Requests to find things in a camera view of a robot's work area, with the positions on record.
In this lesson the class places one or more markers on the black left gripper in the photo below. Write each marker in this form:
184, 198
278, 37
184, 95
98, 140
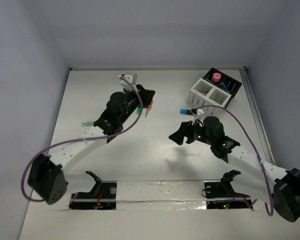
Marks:
141, 93

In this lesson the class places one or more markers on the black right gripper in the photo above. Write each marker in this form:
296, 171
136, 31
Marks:
185, 130

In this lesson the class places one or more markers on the orange folding marker pen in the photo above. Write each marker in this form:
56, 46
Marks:
149, 108

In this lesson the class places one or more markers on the green folding marker pen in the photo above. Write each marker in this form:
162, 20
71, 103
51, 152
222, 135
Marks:
87, 123

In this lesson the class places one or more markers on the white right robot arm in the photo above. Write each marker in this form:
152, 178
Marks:
256, 178

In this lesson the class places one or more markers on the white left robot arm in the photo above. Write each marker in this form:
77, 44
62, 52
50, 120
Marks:
45, 173

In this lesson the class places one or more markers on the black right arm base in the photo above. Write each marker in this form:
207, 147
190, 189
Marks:
222, 189

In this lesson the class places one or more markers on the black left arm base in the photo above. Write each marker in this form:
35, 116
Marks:
102, 196

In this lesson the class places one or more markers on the green highlighter black body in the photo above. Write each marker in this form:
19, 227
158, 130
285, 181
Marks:
138, 110

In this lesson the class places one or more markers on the blue highlighter black body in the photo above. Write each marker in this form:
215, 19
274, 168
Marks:
186, 112

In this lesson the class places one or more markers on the white slotted organizer box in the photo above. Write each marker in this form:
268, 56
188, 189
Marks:
196, 99

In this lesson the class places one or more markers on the black slotted organizer box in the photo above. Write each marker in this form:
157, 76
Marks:
223, 95

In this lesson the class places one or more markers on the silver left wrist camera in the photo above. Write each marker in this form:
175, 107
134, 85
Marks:
128, 81

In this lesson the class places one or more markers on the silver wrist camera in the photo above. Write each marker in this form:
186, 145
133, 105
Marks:
128, 81
198, 114

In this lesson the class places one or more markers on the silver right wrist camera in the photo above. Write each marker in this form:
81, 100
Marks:
198, 114

